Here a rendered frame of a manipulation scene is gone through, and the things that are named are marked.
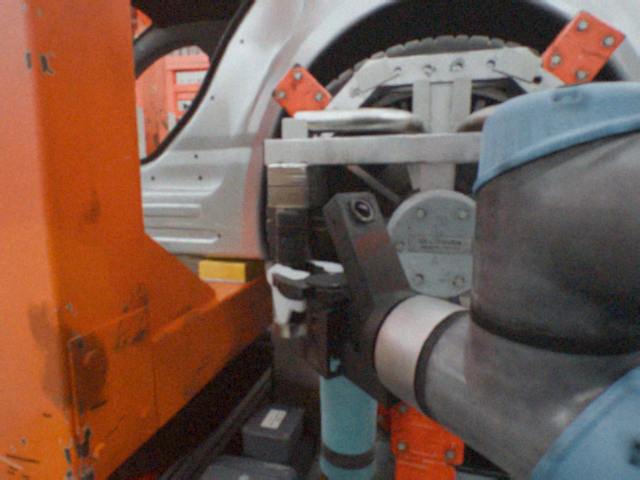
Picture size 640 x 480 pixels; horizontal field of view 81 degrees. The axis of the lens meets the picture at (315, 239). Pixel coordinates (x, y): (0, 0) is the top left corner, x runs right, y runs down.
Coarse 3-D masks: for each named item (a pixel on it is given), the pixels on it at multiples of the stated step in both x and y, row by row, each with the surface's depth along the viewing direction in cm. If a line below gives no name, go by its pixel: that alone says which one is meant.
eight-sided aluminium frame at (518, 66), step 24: (504, 48) 54; (360, 72) 59; (384, 72) 59; (408, 72) 58; (432, 72) 57; (456, 72) 56; (480, 72) 55; (504, 72) 54; (528, 72) 53; (336, 96) 61; (360, 96) 60
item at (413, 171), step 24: (384, 96) 67; (408, 96) 66; (480, 96) 64; (504, 96) 62; (336, 168) 84; (360, 168) 72; (408, 168) 70; (456, 168) 68; (336, 192) 95; (384, 192) 72; (408, 192) 71; (456, 192) 68; (312, 216) 76; (384, 216) 73; (312, 240) 77
